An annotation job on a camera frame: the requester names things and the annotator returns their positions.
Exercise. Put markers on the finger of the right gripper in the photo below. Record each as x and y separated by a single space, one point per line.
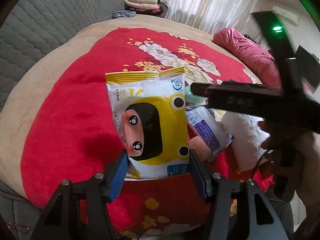
233 92

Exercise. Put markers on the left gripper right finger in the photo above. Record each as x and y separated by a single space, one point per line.
201 176

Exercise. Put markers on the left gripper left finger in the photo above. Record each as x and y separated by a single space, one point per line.
113 180

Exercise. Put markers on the green makeup sponge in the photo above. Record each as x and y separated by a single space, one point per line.
192 99

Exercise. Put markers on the yellow wet wipes pack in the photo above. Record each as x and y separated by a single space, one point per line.
148 112

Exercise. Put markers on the person's hand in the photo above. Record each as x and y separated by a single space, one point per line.
307 143

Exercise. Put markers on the pink makeup sponge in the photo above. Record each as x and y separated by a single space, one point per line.
200 147

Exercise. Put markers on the blue white wipes packet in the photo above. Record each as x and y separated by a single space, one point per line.
203 124

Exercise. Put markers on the pink rolled duvet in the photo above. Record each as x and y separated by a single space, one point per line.
256 58

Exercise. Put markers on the white paper towel roll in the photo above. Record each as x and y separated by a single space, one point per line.
247 138

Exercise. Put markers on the red floral blanket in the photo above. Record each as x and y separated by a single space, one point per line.
73 136

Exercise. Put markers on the white sheer curtain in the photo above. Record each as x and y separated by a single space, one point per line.
211 16

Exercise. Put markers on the white air conditioner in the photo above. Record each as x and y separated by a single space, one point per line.
286 14

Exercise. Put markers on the stack of folded clothes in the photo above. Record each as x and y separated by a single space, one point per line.
146 7

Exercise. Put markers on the blue patterned cloth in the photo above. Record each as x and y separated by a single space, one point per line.
123 14

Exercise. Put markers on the grey quilted headboard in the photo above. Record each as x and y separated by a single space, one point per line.
34 28

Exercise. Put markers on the black wall television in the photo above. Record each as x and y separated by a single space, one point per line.
309 66

